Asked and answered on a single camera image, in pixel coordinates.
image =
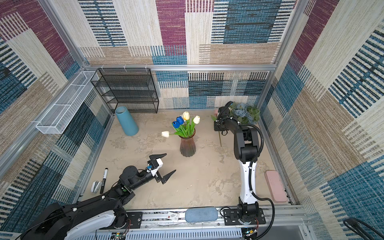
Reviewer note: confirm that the blue-grey sponge pad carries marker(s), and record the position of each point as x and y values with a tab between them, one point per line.
199	215

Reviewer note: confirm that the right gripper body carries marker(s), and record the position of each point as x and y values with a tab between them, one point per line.
218	127

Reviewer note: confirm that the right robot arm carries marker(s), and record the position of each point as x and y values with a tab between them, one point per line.
248	146

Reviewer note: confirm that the pink tulip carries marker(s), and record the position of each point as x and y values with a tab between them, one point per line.
214	118

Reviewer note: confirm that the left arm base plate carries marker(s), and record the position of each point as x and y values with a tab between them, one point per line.
131	220

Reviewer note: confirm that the white stapler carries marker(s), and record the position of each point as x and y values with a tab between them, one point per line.
96	186

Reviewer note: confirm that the blue hydrangea bunch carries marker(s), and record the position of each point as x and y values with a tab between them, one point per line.
245	114

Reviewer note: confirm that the white tulip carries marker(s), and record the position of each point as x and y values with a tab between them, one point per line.
167	134

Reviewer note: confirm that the yellow tulip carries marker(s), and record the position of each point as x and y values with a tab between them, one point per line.
186	117

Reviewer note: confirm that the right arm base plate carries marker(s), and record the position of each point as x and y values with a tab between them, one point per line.
231	218

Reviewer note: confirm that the teal ceramic vase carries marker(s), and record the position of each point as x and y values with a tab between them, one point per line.
126	120

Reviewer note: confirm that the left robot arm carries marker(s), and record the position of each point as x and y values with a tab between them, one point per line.
69	222

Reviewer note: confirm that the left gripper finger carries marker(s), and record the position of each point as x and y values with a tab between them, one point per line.
166	177
155	157

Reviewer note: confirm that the red glass vase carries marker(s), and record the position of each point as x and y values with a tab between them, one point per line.
188	146

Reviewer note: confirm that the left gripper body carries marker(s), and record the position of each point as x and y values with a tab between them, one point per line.
157	178

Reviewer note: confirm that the black wire shelf rack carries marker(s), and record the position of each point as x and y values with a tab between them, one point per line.
132	88

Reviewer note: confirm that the black marker pen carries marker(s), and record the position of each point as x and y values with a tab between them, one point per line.
104	180

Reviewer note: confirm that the white wire mesh basket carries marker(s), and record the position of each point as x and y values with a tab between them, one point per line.
61	113

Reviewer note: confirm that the white label tag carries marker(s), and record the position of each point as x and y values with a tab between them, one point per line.
173	216

